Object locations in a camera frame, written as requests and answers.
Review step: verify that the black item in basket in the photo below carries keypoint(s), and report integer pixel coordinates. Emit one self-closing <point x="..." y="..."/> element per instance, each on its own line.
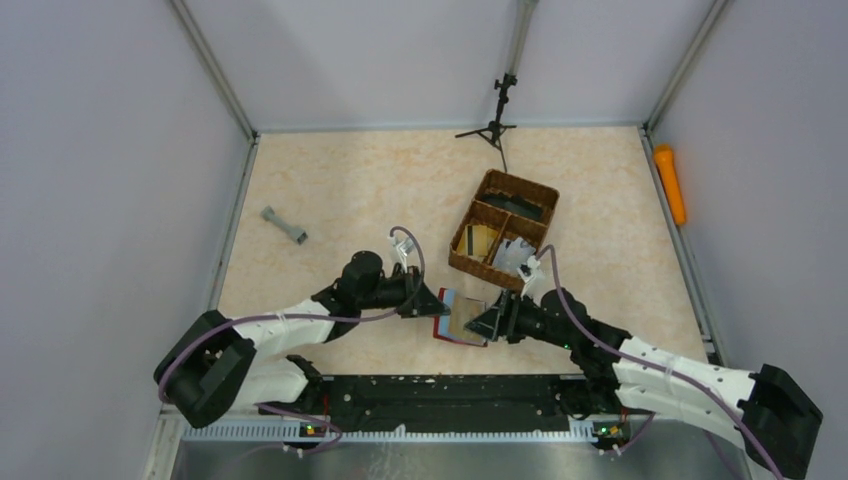
<point x="514" y="204"/>

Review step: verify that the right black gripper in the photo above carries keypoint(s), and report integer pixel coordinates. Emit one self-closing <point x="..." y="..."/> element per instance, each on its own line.
<point x="502" y="318"/>

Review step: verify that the gold credit card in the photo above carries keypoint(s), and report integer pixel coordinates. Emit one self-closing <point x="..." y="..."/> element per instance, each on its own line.
<point x="474" y="308"/>

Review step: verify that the grey plastic connector piece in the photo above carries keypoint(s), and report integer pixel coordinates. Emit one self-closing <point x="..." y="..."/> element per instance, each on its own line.
<point x="295" y="233"/>

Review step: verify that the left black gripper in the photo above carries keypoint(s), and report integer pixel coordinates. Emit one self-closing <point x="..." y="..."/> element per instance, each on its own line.
<point x="424" y="302"/>

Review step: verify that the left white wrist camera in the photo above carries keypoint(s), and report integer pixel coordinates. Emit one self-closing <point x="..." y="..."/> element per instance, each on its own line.
<point x="401" y="248"/>

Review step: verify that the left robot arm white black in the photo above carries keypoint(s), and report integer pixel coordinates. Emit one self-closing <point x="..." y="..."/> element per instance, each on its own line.
<point x="220" y="364"/>

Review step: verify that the black mini tripod stand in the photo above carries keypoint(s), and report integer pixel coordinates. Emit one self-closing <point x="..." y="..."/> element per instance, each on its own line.
<point x="492" y="133"/>

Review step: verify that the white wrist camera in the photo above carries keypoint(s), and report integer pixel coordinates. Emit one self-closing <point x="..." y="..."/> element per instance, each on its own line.
<point x="531" y="275"/>
<point x="401" y="248"/>

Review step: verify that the gold card in basket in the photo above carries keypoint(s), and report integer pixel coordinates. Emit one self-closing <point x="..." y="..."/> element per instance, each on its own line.
<point x="476" y="241"/>

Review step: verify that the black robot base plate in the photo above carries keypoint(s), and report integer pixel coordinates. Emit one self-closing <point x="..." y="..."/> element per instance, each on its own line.
<point x="455" y="403"/>

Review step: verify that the light blue card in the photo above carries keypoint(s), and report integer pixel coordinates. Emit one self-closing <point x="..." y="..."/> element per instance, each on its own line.
<point x="451" y="324"/>

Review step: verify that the silver cards in basket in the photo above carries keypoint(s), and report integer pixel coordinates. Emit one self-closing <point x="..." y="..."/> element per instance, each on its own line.
<point x="512" y="254"/>

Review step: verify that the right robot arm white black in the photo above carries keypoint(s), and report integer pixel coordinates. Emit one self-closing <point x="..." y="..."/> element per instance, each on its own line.
<point x="764" y="413"/>

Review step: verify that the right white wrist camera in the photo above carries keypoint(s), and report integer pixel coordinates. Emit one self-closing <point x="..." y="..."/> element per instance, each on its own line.
<point x="531" y="275"/>

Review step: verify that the orange flashlight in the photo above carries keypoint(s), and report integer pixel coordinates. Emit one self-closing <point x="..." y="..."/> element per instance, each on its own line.
<point x="663" y="157"/>

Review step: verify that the white perforated cable duct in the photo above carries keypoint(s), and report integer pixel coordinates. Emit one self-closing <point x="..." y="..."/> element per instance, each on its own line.
<point x="292" y="431"/>

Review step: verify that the brown wicker divided basket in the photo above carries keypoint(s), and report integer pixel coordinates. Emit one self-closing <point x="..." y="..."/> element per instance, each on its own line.
<point x="510" y="226"/>

